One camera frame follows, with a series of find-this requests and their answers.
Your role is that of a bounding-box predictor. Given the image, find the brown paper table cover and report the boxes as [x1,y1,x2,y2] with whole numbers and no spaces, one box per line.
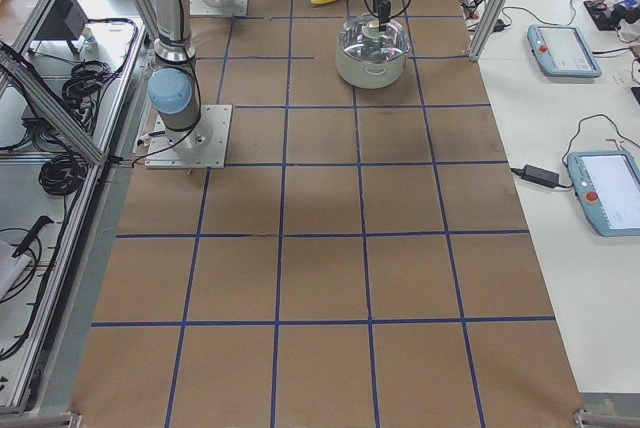
[71,0,581,427]

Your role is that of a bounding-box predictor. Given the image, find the pale green cooking pot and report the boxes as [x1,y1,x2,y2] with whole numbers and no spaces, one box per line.
[336,43,409,89]

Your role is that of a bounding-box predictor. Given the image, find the blue teach pendant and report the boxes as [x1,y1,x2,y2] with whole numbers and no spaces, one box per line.
[527,25,602,79]
[567,150,639,237]

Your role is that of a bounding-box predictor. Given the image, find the near blue teach pendant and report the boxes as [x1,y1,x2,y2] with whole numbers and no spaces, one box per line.
[567,150,639,237]

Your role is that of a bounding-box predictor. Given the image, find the black power adapter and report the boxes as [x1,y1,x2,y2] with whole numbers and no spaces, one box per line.
[521,164,559,188]

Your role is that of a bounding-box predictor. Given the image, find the black cable coil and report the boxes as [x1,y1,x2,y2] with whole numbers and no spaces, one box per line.
[38,153,84,198]

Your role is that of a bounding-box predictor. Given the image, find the glass pot lid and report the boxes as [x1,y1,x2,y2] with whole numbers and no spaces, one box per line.
[337,14,410,63]

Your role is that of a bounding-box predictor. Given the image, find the far blue teach pendant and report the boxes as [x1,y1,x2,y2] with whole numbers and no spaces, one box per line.
[527,25,602,79]

